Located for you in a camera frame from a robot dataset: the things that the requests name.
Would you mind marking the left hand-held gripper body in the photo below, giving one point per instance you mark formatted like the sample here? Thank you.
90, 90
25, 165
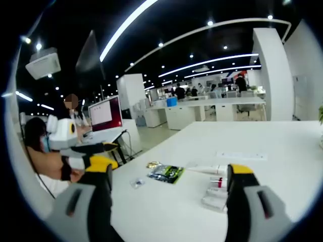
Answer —
63, 131

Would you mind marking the small clear skincare bottle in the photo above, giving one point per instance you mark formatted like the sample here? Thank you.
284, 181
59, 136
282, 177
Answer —
214, 205

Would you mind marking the small clear skincare sachet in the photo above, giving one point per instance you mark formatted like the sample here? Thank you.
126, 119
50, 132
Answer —
138, 183

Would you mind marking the long white counter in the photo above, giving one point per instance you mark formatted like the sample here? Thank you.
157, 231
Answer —
191, 111

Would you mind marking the white monitor red screen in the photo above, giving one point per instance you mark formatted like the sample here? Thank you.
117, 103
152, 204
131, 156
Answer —
111, 113

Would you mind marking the blue storage box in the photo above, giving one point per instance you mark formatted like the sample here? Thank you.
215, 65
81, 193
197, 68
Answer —
172, 102

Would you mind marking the green potted plant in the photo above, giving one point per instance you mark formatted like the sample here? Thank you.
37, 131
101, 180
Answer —
321, 113

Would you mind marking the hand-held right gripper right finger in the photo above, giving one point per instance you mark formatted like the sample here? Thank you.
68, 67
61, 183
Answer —
252, 214

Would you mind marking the black green skincare sachet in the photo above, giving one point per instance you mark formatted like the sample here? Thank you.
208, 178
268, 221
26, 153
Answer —
169, 174

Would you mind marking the white desk black legs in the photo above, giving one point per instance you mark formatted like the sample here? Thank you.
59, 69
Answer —
101, 138

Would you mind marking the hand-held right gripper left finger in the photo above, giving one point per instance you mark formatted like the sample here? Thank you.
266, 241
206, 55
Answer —
75, 214

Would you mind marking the long ceiling light strip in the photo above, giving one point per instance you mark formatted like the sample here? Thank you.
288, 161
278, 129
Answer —
125, 26

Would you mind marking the person's left hand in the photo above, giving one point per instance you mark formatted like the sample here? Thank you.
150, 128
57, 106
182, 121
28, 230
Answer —
77, 175

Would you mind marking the gold skincare packet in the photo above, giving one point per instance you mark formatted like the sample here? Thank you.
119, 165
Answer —
153, 165

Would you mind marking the white skincare tube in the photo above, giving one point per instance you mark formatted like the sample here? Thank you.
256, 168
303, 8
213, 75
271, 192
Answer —
207, 170

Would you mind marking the ceiling air conditioner unit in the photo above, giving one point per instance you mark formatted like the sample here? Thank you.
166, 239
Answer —
43, 64

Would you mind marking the grey office chair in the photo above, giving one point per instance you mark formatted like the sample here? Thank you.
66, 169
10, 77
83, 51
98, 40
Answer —
246, 97

